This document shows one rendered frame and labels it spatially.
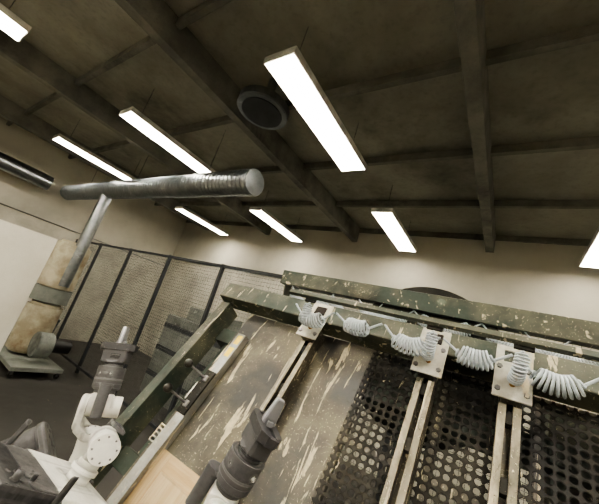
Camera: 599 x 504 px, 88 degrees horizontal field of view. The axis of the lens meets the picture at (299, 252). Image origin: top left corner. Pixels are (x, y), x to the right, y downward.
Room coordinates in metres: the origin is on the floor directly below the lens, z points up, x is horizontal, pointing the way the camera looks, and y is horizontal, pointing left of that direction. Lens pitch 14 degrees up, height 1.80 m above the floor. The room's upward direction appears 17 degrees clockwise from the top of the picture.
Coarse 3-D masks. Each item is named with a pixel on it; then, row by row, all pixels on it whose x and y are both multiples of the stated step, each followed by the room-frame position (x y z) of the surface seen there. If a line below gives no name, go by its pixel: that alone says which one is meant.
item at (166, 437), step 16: (224, 352) 1.56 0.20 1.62; (224, 368) 1.52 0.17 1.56; (208, 384) 1.47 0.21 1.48; (176, 416) 1.42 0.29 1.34; (160, 432) 1.40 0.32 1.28; (176, 432) 1.40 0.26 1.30; (160, 448) 1.36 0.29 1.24; (144, 464) 1.34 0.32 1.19; (128, 480) 1.32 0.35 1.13; (112, 496) 1.30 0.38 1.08
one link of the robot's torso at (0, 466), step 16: (16, 432) 0.84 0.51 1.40; (0, 448) 0.77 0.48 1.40; (16, 448) 0.81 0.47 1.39; (0, 464) 0.70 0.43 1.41; (16, 464) 0.74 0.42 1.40; (32, 464) 0.78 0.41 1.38; (48, 464) 0.84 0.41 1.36; (64, 464) 0.90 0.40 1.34; (0, 480) 0.65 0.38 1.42; (16, 480) 0.68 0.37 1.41; (32, 480) 0.71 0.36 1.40; (48, 480) 0.76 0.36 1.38; (64, 480) 0.81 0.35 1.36; (80, 480) 0.83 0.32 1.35; (0, 496) 0.65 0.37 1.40; (16, 496) 0.67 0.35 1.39; (32, 496) 0.69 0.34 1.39; (48, 496) 0.71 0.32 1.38; (64, 496) 0.69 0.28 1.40; (80, 496) 0.78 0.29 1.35; (96, 496) 0.84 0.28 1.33
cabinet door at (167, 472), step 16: (160, 464) 1.34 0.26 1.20; (176, 464) 1.31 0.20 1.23; (144, 480) 1.32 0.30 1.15; (160, 480) 1.30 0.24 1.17; (176, 480) 1.27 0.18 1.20; (192, 480) 1.25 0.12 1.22; (128, 496) 1.30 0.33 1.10; (144, 496) 1.28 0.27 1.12; (160, 496) 1.26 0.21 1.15; (176, 496) 1.24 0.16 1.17
